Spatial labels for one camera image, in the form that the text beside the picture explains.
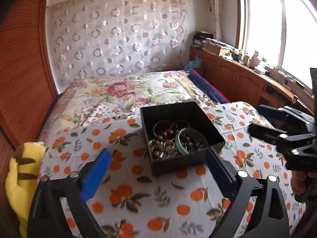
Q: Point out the wooden louvered wardrobe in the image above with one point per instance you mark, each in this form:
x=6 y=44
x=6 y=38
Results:
x=27 y=88

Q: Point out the sheer circle-pattern curtain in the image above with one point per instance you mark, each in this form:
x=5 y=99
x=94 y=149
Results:
x=97 y=38

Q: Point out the orange-print white blanket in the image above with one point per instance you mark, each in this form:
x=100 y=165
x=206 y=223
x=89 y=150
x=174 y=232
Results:
x=131 y=202

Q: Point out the person's right hand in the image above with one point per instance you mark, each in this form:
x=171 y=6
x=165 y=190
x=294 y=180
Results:
x=298 y=181

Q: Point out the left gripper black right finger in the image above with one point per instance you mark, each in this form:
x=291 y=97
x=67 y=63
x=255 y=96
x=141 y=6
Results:
x=223 y=173

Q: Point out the blue plastic bag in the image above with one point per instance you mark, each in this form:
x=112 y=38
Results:
x=196 y=63

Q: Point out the floral quilt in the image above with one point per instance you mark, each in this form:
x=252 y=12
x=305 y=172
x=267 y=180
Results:
x=121 y=95

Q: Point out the pale green jade bangle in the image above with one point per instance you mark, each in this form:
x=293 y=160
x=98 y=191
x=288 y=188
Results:
x=189 y=141

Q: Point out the pile of papers and books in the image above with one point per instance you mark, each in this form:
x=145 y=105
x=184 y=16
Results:
x=205 y=42

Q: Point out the long wooden cabinet desk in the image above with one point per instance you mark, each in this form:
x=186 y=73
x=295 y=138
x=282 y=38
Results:
x=239 y=83

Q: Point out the dark blue fleece blanket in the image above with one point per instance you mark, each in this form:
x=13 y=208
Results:
x=213 y=94

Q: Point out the pink figurine on desk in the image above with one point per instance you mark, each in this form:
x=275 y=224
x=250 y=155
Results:
x=254 y=60

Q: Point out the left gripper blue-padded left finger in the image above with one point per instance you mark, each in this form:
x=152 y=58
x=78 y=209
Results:
x=92 y=174

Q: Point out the black jewelry box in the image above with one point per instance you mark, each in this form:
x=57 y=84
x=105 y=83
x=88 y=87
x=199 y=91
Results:
x=161 y=124

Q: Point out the window with wooden frame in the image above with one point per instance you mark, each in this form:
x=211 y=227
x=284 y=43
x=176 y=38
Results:
x=283 y=33

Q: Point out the yellow striped plush toy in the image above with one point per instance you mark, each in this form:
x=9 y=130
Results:
x=22 y=180

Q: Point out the beige window curtain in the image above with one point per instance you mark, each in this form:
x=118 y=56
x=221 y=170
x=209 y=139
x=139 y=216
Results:
x=216 y=18

